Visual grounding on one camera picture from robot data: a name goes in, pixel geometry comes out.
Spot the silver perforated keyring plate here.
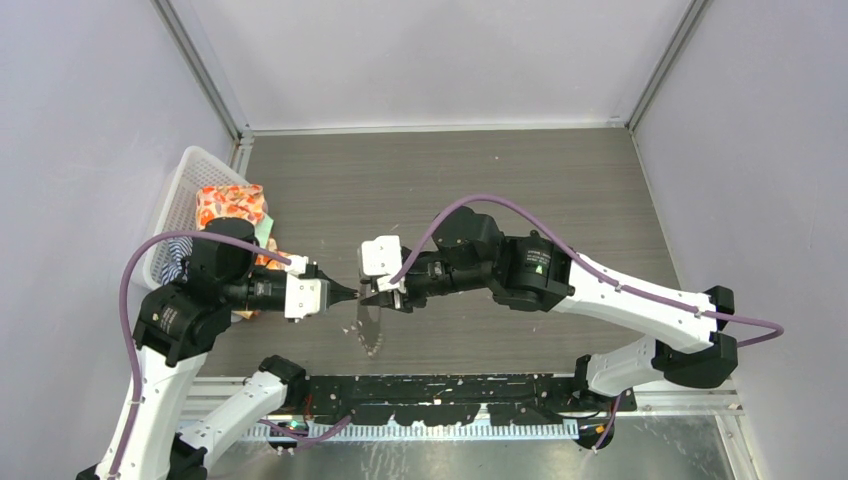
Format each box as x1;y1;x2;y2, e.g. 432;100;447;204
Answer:
352;303;384;359

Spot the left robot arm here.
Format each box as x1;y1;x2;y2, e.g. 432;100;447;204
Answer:
82;217;358;479

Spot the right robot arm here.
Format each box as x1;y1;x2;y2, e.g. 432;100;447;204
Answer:
358;207;738;411

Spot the orange floral cloth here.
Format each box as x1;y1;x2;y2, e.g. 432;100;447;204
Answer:
186;185;287;317

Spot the blue striped cloth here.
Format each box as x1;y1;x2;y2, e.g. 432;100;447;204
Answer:
160;236;193;284

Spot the white plastic basket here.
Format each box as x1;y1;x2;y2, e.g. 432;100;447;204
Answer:
131;146;248;290

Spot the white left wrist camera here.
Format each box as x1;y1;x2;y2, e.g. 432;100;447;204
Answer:
283;255;326;322

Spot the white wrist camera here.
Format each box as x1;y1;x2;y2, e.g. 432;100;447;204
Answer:
283;255;326;322
358;235;406;293

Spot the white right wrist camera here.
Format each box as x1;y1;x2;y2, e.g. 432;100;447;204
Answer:
358;235;406;293

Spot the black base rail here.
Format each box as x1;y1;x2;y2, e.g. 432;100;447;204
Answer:
278;373;614;426

